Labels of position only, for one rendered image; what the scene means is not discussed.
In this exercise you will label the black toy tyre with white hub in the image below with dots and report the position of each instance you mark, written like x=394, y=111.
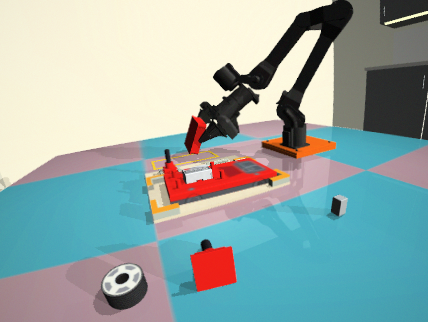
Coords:
x=124, y=286

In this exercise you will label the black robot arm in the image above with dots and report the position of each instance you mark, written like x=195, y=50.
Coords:
x=330, y=20

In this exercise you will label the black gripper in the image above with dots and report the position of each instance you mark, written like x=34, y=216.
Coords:
x=222, y=113

